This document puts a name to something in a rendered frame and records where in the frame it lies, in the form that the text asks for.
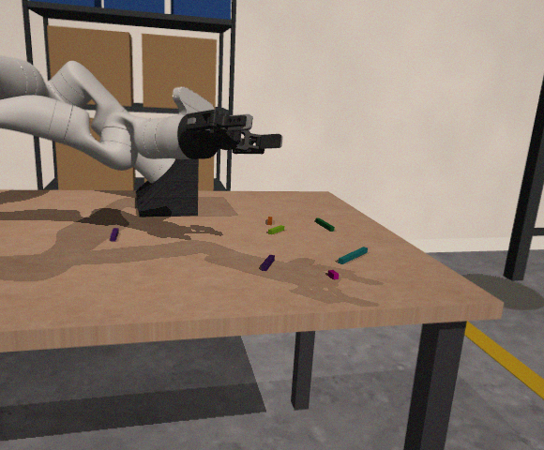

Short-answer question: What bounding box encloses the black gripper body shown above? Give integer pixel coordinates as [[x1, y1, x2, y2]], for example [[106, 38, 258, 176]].
[[177, 114, 241, 159]]

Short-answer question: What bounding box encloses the lime green rod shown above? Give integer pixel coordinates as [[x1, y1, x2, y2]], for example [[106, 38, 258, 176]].
[[268, 225, 284, 234]]

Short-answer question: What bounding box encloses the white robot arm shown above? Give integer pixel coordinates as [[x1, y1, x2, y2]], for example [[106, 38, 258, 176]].
[[0, 55, 214, 184]]

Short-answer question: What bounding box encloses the turquoise rod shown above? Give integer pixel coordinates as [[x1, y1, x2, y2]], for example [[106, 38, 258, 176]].
[[338, 247, 368, 264]]

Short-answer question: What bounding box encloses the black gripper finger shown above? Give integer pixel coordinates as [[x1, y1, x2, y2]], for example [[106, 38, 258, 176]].
[[220, 130, 283, 154], [186, 110, 253, 145]]

